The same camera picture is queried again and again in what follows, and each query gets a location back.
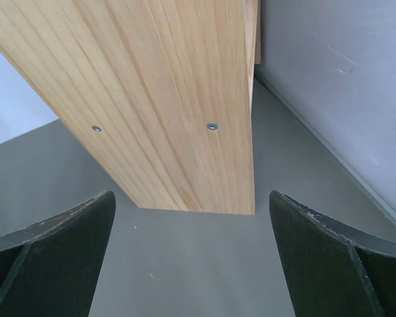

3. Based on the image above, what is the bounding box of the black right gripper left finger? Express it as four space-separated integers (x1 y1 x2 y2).
0 191 116 316

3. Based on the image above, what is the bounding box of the tall wooden shelf box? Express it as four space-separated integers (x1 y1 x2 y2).
0 1 259 215

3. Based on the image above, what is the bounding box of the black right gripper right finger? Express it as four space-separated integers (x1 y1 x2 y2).
269 191 396 316

